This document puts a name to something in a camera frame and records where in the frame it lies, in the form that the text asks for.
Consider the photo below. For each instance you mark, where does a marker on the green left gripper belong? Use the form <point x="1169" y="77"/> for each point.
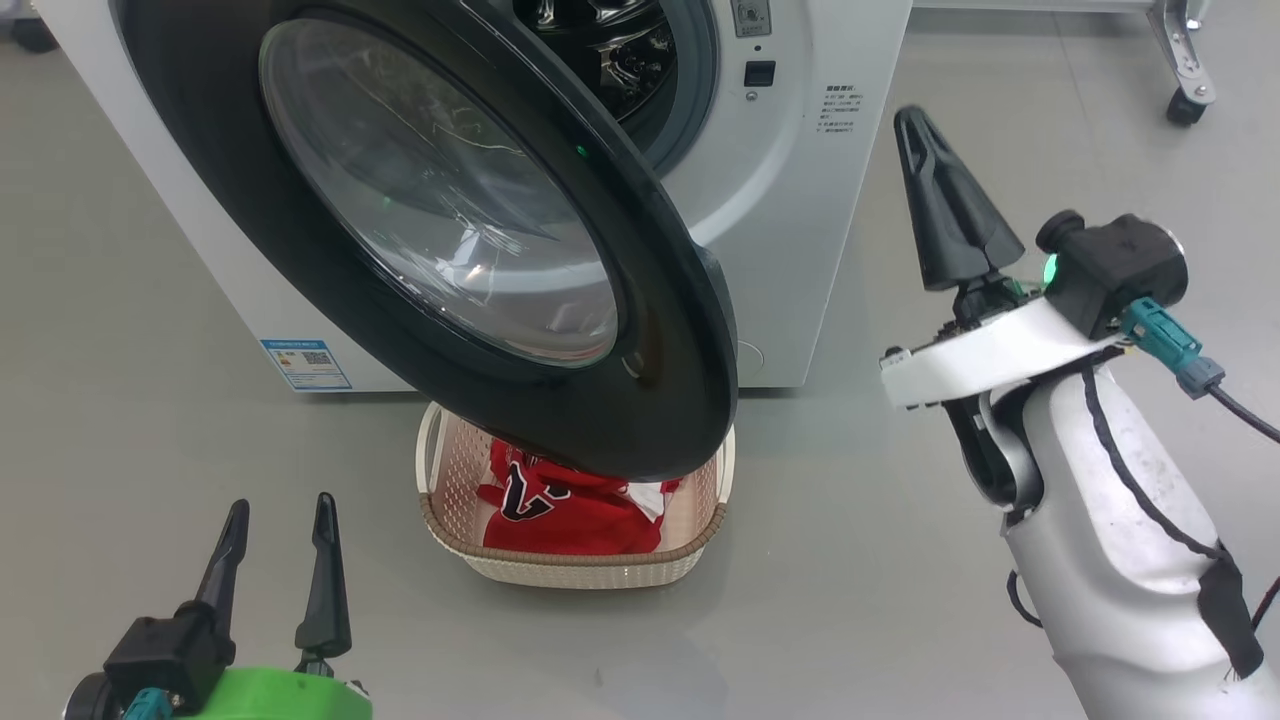
<point x="290" y="700"/>

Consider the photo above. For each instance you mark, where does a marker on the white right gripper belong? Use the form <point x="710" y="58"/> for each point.
<point x="980" y="355"/>

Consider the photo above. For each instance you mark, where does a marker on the red white sports jersey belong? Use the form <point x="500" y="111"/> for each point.
<point x="580" y="525"/>

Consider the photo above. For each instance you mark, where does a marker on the black glass washing machine door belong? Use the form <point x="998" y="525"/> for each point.
<point x="660" y="400"/>

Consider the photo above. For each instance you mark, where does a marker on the white front-load washing machine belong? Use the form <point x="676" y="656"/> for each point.
<point x="800" y="250"/>

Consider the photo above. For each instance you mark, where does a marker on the black door latch socket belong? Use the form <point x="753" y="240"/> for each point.
<point x="759" y="74"/>

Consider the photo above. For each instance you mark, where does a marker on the cream perforated laundry basket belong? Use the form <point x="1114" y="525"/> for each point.
<point x="580" y="572"/>

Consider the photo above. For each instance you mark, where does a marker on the grey rubber door gasket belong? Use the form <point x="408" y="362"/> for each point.
<point x="700" y="80"/>

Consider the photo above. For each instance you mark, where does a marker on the small printed text label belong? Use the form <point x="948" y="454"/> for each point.
<point x="838" y="108"/>

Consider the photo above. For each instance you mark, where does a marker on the blue energy label sticker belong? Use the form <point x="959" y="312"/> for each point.
<point x="307" y="365"/>

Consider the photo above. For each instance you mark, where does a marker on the white table board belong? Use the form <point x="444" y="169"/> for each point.
<point x="1030" y="5"/>

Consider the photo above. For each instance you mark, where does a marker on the grey metal leg with caster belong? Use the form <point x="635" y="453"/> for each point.
<point x="1180" y="60"/>

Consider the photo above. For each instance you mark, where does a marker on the grey warning sticker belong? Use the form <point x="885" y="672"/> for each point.
<point x="751" y="17"/>

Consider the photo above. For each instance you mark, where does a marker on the steel perforated washer drum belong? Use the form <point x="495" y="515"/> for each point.
<point x="620" y="60"/>

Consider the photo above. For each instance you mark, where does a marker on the dark caster wheel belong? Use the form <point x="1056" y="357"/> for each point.
<point x="35" y="35"/>

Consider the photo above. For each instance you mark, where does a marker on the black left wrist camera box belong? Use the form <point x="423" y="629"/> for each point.
<point x="165" y="650"/>

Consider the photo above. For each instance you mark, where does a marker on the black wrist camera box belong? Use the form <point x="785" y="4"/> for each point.
<point x="1115" y="265"/>
<point x="165" y="650"/>

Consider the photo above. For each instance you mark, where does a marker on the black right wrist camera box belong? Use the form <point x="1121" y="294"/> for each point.
<point x="1115" y="265"/>

